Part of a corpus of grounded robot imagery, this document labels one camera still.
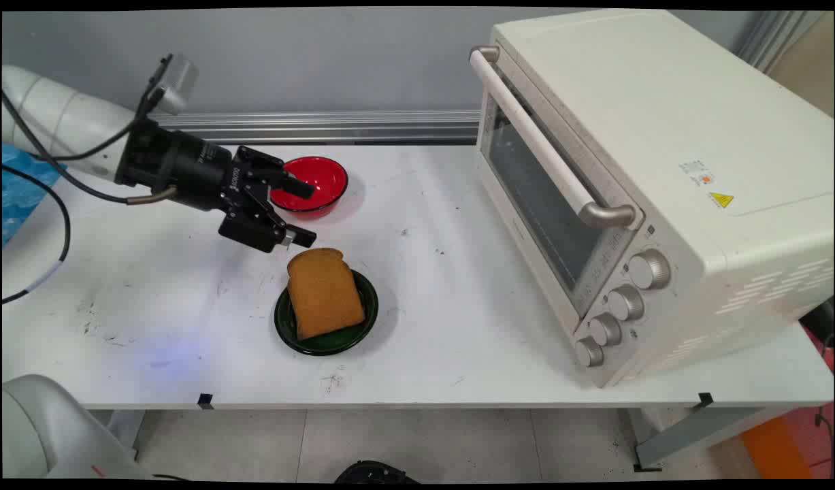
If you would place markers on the yellow warning sticker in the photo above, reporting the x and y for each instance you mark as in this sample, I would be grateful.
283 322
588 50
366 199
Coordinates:
721 200

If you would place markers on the white table leg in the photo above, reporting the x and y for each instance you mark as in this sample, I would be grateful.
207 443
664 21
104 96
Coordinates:
126 429

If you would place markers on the aluminium rail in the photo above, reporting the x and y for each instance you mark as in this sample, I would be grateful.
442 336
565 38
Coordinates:
322 127

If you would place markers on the brown bread slice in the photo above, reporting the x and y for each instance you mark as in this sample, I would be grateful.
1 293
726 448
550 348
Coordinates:
322 292

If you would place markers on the large silver oven knob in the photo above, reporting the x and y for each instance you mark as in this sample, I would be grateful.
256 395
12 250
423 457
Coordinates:
650 269

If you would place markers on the aluminium profile post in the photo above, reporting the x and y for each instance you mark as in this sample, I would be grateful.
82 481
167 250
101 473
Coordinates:
771 37

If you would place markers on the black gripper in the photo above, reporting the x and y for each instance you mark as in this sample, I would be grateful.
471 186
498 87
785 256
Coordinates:
179 167

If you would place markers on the red bowl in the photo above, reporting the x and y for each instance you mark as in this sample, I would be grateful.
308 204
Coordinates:
327 178

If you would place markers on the grey rounded robot base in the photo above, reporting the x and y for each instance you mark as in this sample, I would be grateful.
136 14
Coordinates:
43 429

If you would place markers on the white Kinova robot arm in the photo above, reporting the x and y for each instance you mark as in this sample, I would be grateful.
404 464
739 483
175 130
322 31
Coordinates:
63 116

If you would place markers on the dark green plate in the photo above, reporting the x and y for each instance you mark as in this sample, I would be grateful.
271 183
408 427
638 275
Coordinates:
332 344

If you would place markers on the grey table leg brace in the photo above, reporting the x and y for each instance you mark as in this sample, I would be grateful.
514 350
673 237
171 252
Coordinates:
696 435

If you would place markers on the black tape piece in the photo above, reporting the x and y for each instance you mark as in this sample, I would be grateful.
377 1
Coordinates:
205 401
706 400

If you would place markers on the cream toaster oven body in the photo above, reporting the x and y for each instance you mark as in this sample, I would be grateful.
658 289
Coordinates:
662 102

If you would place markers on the blue plastic bag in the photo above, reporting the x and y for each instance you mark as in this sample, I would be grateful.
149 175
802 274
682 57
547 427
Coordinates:
22 190

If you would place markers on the orange box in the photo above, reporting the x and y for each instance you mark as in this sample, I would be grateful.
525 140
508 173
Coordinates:
774 449

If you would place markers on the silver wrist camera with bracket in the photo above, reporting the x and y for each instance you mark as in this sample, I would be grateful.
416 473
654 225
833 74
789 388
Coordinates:
179 82

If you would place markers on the black object on floor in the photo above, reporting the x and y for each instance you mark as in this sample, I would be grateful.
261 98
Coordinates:
373 471

